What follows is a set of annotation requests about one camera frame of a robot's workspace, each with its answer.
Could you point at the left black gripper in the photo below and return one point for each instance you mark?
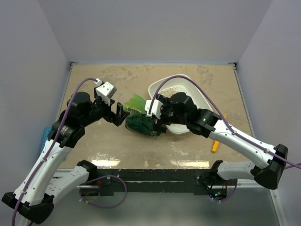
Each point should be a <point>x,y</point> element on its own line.
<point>111,117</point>

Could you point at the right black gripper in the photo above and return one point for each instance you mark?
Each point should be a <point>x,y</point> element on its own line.
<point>157,123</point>

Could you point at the green litter bag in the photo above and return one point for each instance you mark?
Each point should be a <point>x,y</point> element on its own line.
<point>136,121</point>

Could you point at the yellow plastic scoop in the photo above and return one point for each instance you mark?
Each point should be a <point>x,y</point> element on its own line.
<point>215,146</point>

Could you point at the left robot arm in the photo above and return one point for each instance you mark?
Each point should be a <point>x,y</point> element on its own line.
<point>36,197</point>

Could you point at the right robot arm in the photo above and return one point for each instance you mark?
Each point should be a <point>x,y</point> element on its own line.
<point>266,162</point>

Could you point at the cat litter pile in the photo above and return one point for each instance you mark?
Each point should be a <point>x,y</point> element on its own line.
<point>172,90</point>

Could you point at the white litter box tray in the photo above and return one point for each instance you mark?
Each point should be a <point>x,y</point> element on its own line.
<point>192,111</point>

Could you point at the blue perforated block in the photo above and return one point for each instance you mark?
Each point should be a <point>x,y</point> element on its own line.
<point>45,138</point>

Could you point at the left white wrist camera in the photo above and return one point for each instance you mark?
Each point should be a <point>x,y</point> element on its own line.
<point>105,91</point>

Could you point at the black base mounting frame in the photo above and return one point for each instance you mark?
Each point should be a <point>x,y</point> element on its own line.
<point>194,181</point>

